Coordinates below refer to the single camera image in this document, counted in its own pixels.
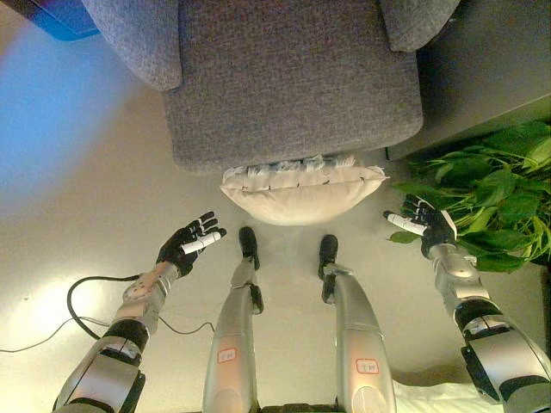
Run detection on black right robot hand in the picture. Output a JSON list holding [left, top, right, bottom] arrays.
[[383, 194, 458, 259]]

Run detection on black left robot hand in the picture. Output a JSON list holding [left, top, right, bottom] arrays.
[[156, 211, 227, 277]]

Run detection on cream white pillow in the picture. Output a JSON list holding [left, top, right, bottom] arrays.
[[219, 153, 391, 226]]

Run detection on grey fabric sofa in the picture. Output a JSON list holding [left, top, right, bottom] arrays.
[[80, 0, 462, 175]]

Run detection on green leafy houseplant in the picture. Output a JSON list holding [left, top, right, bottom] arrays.
[[389, 120, 551, 274]]

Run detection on silver left robot leg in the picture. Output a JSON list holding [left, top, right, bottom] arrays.
[[201, 226, 264, 413]]

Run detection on silver robot leg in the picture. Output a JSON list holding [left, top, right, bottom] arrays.
[[317, 234, 398, 413], [201, 226, 264, 413]]

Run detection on silver right robot leg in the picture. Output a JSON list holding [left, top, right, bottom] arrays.
[[317, 234, 398, 413]]

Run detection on dark grey side table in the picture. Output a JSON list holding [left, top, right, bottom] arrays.
[[385, 0, 551, 162]]

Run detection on white cloth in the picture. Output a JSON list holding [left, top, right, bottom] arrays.
[[392, 380, 505, 413]]

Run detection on blue box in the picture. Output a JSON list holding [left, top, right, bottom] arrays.
[[16, 0, 101, 43]]

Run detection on thin black floor cable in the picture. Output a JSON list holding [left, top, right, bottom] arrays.
[[0, 316, 216, 354]]

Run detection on thick black wrist cable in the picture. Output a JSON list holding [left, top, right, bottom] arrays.
[[66, 274, 141, 340]]

